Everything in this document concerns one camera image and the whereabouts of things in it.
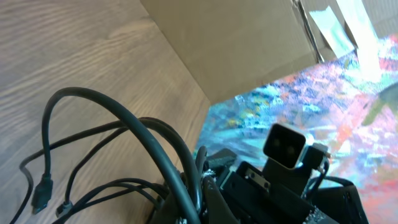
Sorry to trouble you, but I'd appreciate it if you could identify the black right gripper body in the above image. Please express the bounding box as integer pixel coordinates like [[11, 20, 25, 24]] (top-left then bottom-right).
[[216, 143, 336, 223]]

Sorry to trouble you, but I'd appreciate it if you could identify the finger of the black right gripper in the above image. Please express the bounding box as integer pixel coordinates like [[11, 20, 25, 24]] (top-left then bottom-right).
[[205, 148, 237, 174]]

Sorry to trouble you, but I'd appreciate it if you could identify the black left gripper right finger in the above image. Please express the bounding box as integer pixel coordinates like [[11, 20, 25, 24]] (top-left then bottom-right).
[[203, 176, 239, 224]]

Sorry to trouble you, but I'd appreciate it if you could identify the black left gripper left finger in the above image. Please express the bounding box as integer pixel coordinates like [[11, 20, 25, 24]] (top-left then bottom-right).
[[155, 192, 187, 224]]

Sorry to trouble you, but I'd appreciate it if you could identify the black cable bundle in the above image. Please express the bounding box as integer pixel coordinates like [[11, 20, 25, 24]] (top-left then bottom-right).
[[9, 86, 209, 224]]

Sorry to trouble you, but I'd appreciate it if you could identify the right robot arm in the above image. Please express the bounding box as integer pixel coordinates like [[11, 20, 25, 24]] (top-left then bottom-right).
[[203, 144, 368, 223]]

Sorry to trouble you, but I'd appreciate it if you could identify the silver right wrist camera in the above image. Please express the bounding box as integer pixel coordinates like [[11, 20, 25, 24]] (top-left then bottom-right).
[[263, 123, 307, 169]]

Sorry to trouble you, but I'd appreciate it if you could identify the brown cardboard wall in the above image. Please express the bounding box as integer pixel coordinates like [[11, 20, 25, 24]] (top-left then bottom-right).
[[139, 0, 398, 105]]

